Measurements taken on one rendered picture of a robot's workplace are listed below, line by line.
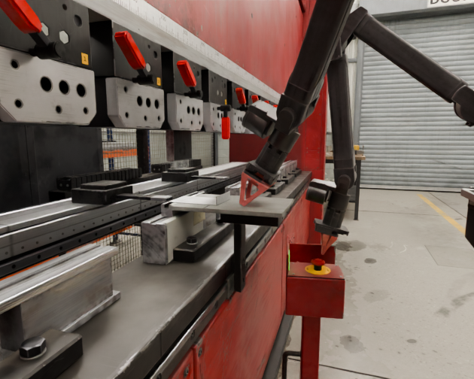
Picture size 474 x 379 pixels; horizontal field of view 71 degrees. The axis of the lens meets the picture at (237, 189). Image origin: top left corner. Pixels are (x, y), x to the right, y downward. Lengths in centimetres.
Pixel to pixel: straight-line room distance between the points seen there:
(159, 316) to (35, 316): 17
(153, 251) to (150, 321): 25
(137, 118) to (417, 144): 781
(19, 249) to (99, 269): 27
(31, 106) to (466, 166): 830
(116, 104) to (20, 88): 17
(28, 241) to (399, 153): 781
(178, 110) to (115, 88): 21
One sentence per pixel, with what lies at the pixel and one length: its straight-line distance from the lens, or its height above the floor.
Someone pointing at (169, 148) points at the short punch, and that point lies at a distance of 82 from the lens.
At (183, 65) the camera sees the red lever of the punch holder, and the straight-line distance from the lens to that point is 74.
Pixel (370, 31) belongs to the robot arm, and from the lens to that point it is 100.
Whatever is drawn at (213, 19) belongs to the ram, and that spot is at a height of 148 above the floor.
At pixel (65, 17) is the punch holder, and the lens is 54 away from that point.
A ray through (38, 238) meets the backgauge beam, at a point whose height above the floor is 94.
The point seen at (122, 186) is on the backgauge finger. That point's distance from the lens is 99.
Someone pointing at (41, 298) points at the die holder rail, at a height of 95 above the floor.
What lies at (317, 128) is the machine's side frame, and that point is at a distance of 293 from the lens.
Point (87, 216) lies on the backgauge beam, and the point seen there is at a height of 95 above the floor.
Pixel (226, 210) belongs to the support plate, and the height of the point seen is 100.
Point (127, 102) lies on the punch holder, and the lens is 61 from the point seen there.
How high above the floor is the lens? 116
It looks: 9 degrees down
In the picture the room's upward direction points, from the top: straight up
